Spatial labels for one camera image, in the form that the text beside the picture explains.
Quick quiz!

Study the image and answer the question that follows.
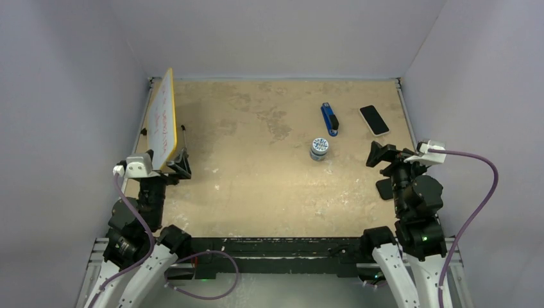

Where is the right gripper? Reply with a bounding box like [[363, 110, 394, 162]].
[[366, 141, 429, 215]]

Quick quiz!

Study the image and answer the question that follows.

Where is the white phone case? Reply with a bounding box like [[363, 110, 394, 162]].
[[359, 104, 391, 137]]

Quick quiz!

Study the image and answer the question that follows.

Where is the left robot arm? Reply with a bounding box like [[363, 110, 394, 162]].
[[84, 148, 192, 307]]

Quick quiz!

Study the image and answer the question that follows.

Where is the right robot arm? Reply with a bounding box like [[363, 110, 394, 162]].
[[360, 141, 453, 307]]

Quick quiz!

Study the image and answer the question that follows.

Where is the black square pad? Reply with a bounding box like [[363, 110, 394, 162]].
[[375, 178, 394, 200]]

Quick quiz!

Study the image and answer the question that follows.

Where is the yellow framed whiteboard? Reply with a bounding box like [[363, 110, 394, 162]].
[[147, 67, 178, 170]]

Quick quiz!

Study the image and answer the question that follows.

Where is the metal whiteboard stand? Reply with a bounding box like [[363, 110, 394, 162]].
[[139, 124, 187, 169]]

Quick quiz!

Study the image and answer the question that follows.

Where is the blue stapler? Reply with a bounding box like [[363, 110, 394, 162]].
[[320, 103, 339, 137]]

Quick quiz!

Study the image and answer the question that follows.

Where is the blue white jar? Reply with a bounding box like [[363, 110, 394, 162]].
[[310, 137, 329, 161]]

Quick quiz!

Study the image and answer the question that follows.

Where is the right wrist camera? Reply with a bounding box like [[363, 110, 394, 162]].
[[404, 140, 446, 167]]

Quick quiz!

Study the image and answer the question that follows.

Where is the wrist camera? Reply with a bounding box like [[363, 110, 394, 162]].
[[113, 150, 153, 178], [404, 140, 446, 167]]

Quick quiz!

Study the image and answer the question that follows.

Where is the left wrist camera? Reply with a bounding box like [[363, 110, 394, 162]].
[[113, 150, 153, 178]]

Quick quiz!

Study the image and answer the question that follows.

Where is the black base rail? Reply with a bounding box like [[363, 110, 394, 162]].
[[156, 235, 385, 282]]

